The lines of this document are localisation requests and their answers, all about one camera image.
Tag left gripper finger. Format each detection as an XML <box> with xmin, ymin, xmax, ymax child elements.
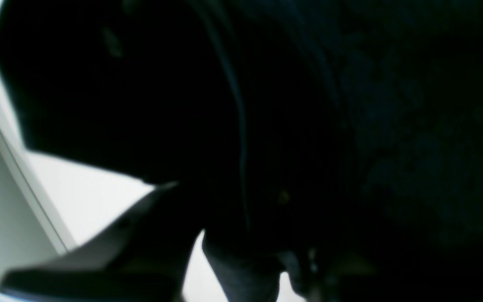
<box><xmin>0</xmin><ymin>183</ymin><xmax>202</xmax><ymax>302</ymax></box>

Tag black t-shirt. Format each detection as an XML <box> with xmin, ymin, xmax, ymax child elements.
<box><xmin>0</xmin><ymin>0</ymin><xmax>483</xmax><ymax>302</ymax></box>

